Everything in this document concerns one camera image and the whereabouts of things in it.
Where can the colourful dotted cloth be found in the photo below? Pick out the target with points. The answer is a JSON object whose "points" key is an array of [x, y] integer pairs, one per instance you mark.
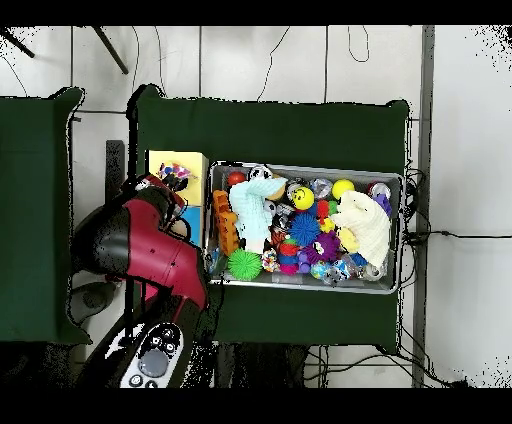
{"points": [[176, 171]]}

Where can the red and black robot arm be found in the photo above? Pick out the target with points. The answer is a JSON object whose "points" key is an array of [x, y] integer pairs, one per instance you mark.
{"points": [[160, 256]]}

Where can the wooden box with three holes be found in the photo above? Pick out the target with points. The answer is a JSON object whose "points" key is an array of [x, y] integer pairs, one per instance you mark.
{"points": [[198, 160]]}

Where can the orange plastic toy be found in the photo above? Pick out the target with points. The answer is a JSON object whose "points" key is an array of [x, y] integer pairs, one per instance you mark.
{"points": [[224, 224]]}

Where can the red ball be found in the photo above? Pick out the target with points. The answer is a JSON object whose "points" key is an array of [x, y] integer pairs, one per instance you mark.
{"points": [[236, 178]]}

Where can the light blue muslin cloth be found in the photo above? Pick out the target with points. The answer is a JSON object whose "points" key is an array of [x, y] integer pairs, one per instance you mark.
{"points": [[250, 212]]}

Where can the green spiky rubber ball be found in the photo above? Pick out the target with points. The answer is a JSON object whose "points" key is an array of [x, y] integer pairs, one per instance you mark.
{"points": [[244, 264]]}

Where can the dark green table cloth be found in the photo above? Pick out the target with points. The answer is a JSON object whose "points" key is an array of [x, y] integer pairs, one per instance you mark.
{"points": [[280, 132], [32, 200]]}

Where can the yellow smiley face ball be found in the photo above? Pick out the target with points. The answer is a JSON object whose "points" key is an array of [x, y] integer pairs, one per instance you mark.
{"points": [[302, 198]]}

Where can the blue spiky rubber ball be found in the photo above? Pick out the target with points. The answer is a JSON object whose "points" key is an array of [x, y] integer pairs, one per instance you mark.
{"points": [[304, 230]]}

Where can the purple monster toy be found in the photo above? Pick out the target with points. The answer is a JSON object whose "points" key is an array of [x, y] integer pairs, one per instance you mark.
{"points": [[326, 246]]}

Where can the black tripod leg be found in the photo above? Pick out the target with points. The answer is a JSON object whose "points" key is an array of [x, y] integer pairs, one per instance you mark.
{"points": [[110, 50], [18, 44]]}

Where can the plain yellow ball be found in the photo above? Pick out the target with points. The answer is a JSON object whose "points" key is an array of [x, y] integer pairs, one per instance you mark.
{"points": [[342, 188]]}

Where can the cream muslin cloth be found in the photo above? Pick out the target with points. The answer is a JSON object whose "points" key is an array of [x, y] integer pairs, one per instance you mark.
{"points": [[368, 228]]}

